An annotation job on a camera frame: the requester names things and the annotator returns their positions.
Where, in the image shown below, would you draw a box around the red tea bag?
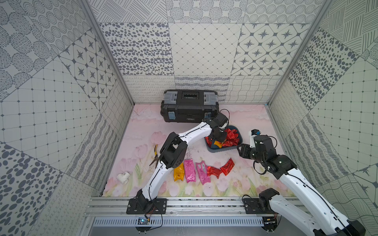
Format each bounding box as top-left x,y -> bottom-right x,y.
207,166 -> 222,179
220,158 -> 235,176

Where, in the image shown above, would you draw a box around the pink tea bag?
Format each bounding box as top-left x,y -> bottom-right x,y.
196,161 -> 211,185
184,159 -> 196,183

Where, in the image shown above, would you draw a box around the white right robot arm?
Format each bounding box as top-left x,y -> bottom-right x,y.
237,129 -> 366,236

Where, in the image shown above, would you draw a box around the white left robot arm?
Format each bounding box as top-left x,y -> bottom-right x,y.
127,112 -> 229,216

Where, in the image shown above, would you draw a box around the dark teal storage box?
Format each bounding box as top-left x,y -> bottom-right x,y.
204,125 -> 243,153

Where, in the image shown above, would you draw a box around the black plastic toolbox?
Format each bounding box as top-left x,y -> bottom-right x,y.
160,89 -> 219,123

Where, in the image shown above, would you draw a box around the white plastic pipe fitting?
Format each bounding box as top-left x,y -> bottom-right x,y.
117,172 -> 131,185

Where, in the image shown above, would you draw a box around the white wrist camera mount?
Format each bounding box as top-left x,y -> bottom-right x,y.
249,129 -> 261,148

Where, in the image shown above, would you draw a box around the yellow handled pliers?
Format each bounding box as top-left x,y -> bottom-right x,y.
149,144 -> 159,167

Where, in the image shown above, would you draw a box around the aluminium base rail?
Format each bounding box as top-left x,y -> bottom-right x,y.
84,197 -> 328,228

